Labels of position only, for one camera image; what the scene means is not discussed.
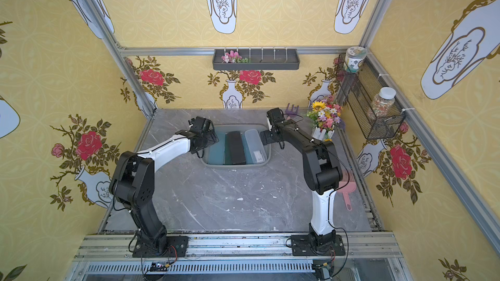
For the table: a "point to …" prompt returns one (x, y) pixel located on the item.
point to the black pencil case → (236, 148)
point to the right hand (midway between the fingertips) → (279, 134)
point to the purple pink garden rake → (293, 112)
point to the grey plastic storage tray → (232, 127)
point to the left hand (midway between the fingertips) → (201, 139)
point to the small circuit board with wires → (160, 266)
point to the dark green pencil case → (228, 149)
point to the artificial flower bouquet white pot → (324, 116)
